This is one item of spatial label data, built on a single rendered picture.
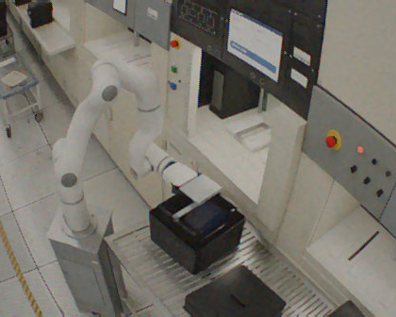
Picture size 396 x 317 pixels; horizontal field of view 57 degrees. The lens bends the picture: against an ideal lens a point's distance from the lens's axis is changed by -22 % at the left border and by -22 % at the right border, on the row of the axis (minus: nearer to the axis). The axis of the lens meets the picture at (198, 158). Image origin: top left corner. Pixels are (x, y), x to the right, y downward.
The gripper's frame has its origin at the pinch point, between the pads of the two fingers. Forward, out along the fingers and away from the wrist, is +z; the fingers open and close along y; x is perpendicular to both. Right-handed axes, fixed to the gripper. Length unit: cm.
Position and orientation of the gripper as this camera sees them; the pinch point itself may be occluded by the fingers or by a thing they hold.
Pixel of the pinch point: (198, 191)
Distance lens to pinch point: 167.2
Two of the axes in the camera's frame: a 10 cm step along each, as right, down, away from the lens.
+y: -7.2, 4.1, -5.6
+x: 0.6, -7.6, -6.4
